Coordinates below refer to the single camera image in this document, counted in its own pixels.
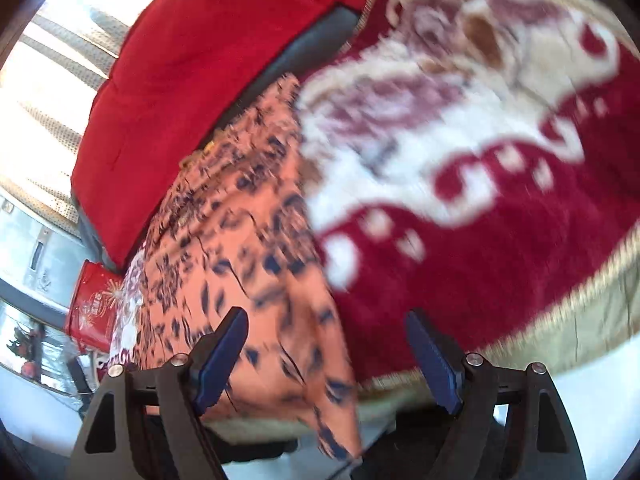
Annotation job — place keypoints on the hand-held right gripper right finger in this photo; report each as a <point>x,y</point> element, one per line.
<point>432,365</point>

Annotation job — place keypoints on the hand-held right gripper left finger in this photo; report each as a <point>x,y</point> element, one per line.
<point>222,360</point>

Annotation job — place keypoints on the orange floral garment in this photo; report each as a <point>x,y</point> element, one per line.
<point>240,240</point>

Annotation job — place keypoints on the red printed tin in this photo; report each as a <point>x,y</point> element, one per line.
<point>90,305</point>

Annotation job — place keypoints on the floral plush blanket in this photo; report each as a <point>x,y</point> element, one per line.
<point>500,210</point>

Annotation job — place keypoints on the red blanket on backrest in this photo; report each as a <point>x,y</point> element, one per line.
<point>200,60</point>

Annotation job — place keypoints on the beige dotted curtain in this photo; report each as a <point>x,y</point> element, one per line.
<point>50,110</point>

